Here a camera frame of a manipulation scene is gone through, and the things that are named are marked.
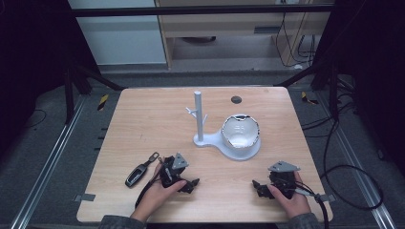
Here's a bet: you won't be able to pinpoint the metal floor rail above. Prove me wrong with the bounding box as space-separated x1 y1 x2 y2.
314 92 397 229
11 94 88 229

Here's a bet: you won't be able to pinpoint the black car key fob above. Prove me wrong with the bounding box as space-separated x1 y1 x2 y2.
124 151 160 189

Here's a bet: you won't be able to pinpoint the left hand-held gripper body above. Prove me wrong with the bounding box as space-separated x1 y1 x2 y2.
160 152 190 189

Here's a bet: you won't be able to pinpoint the hanging black cables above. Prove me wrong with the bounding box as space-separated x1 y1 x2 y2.
274 11 317 69

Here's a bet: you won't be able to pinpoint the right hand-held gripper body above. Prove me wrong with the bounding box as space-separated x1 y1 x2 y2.
266 160 302 200

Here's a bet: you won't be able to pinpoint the white cabinet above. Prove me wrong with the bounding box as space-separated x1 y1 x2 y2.
67 0 168 67

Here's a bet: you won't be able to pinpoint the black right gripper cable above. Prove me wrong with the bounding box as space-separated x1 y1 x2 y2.
294 180 330 229

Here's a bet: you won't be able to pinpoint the black looped floor cable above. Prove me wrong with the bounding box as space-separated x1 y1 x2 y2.
300 92 385 212

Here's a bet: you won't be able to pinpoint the grey tape strip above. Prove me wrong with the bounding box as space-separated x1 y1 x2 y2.
73 193 96 203
318 193 337 203

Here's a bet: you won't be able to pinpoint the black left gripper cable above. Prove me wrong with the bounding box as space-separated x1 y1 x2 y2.
135 171 164 210

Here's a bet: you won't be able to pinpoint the black horizontal frame bar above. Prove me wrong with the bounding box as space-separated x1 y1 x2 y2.
70 3 336 18

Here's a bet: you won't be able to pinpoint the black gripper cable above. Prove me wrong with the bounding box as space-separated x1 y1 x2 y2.
135 171 164 210
294 180 330 229

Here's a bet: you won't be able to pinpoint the yellow and black floor tape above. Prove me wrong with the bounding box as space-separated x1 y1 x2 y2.
300 91 320 106
96 93 110 113

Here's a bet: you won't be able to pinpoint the black stand leg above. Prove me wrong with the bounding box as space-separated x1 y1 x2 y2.
62 63 127 126
274 60 341 123

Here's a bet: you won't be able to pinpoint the person's right hand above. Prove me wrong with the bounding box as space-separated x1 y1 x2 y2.
266 171 312 220

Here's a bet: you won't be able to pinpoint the black curtain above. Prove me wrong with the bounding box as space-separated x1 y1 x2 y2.
309 0 405 176
0 0 100 160

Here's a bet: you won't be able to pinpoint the white stand with branched pole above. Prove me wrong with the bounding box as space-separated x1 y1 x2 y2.
185 90 263 162

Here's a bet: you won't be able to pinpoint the person's left hand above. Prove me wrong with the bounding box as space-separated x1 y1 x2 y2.
131 161 188 223

